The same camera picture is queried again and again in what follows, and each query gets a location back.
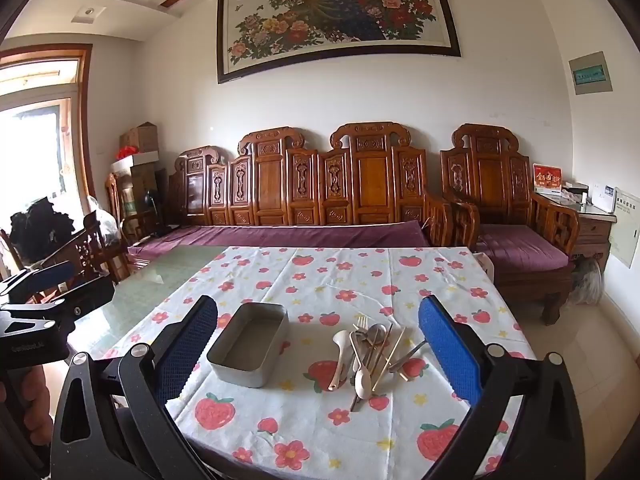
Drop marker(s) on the framed peacock flower painting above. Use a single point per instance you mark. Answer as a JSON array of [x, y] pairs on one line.
[[325, 10]]

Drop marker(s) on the wooden side table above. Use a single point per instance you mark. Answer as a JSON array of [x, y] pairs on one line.
[[592, 230]]

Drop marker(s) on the purple armchair cushion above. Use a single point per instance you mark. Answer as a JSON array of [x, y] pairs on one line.
[[520, 247]]

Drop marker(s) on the clear crumpled plastic bag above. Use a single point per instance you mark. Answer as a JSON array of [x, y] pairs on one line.
[[106, 220]]

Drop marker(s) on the red artificial flowers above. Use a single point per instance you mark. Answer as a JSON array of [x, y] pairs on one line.
[[126, 152]]

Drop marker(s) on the wooden door frame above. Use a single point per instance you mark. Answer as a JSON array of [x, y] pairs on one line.
[[85, 125]]

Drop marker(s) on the brown cardboard box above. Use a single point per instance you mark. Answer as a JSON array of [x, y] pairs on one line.
[[141, 137]]

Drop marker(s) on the carved wooden armchair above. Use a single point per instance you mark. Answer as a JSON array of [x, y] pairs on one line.
[[490, 180]]

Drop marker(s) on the ceiling light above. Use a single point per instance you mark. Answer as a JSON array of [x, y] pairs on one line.
[[89, 14]]

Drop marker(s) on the dark wooden dining chair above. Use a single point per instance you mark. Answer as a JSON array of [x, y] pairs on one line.
[[87, 250]]

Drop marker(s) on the strawberry print tablecloth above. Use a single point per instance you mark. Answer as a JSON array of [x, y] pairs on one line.
[[350, 280]]

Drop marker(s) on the long carved wooden sofa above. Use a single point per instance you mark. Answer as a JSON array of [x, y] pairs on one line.
[[270, 185]]

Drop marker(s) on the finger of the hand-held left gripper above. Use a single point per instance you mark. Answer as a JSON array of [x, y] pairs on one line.
[[85, 297], [47, 274]]

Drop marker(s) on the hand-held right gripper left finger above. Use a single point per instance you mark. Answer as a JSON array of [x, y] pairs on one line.
[[192, 345]]

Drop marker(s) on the grey wall distribution box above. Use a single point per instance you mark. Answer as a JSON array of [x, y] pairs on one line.
[[591, 72]]

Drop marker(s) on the white cardboard box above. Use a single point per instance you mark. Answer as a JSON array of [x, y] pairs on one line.
[[137, 162]]

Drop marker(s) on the white tabletop device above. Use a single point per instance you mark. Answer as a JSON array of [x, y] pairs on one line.
[[604, 199]]

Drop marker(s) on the stack of cardboard boxes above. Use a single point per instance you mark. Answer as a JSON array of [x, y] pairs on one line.
[[141, 190]]

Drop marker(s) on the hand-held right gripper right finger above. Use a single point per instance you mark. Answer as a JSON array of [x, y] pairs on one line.
[[450, 350]]

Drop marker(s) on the metal tin box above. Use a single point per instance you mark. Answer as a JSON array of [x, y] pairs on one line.
[[240, 360]]

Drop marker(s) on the white wall panel door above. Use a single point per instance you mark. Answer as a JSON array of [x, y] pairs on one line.
[[627, 227]]

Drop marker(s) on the black feathery bundle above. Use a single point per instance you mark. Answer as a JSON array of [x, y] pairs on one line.
[[37, 230]]

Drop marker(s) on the tissue box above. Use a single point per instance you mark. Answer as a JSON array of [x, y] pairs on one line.
[[574, 193]]

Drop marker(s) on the person's left hand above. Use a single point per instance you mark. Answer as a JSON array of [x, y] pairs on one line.
[[36, 395]]

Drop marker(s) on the brown wooden chopstick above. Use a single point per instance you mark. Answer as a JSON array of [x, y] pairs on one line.
[[395, 356]]

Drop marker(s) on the red calendar card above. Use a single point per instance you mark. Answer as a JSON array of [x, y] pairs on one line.
[[547, 178]]

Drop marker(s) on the small wooden chair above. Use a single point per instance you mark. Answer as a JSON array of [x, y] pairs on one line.
[[114, 200]]

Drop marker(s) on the black desk lamp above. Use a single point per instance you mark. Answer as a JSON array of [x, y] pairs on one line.
[[152, 205]]

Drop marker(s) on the translucent plastic bag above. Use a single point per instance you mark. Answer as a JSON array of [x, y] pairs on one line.
[[586, 280]]

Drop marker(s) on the white soup spoon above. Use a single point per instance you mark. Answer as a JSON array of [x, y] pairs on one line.
[[342, 341]]

